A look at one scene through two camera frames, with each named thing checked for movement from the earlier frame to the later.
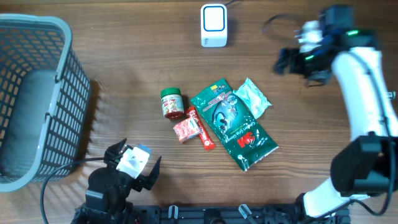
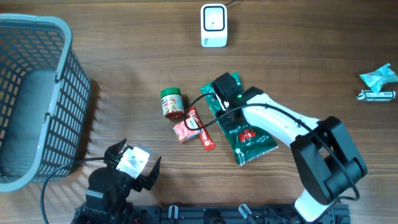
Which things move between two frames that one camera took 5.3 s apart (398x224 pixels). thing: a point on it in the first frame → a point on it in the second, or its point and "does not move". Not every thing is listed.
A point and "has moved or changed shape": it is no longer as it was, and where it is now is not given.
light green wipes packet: [257, 102] has moved or changed shape
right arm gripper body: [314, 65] → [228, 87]
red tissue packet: [187, 129] does not move
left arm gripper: [147, 182] does not move
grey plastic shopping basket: [45, 92] does not move
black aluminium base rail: [233, 214] does not move
